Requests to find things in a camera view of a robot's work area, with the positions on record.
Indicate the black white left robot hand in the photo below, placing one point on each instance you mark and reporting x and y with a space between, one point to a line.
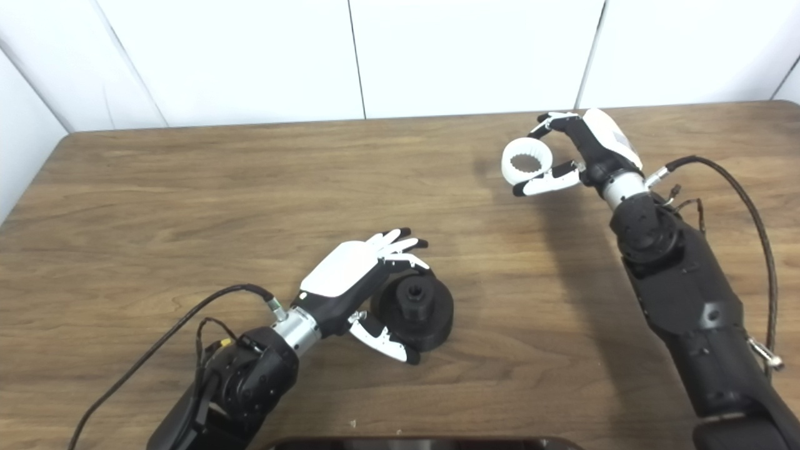
344 275

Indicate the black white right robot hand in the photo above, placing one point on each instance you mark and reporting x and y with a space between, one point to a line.
603 150

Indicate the round black plastic part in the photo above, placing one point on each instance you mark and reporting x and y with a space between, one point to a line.
434 312

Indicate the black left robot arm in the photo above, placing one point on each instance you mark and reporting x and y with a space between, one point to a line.
244 387

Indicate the glossy black robot chest panel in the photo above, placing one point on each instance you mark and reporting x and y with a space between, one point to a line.
419 444

